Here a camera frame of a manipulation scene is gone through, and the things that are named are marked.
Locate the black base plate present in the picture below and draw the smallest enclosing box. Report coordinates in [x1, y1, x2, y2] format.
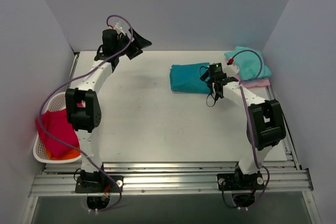
[75, 176, 119, 194]
[217, 172, 265, 191]

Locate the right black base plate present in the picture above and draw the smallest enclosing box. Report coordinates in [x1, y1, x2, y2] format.
[217, 172, 265, 191]

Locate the teal t shirt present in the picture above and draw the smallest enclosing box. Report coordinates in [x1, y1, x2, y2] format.
[169, 62, 209, 94]

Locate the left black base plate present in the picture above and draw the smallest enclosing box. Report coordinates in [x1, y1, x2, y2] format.
[75, 176, 119, 194]

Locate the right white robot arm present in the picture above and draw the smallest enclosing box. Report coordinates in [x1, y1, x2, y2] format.
[200, 63, 286, 189]

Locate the folded mint green t shirt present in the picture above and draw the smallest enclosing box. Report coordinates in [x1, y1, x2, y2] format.
[224, 46, 272, 82]

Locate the crimson red t shirt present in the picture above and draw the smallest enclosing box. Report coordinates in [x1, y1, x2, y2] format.
[35, 109, 79, 151]

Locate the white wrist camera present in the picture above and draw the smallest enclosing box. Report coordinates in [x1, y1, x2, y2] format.
[113, 21, 125, 34]
[225, 58, 239, 76]

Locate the aluminium rail frame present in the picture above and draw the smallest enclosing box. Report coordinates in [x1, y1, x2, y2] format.
[28, 50, 314, 197]

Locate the white plastic laundry basket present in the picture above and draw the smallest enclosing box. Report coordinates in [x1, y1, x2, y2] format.
[33, 92, 81, 164]

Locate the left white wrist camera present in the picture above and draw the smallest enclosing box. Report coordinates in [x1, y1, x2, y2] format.
[113, 21, 125, 34]

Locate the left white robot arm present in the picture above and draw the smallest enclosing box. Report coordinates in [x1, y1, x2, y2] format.
[65, 27, 152, 192]

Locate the folded pink t shirt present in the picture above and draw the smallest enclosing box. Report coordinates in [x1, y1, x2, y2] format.
[243, 78, 270, 89]

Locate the orange t shirt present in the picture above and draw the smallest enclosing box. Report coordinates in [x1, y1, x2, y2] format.
[46, 148, 81, 161]

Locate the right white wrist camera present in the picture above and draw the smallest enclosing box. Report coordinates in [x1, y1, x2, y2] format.
[225, 58, 239, 76]

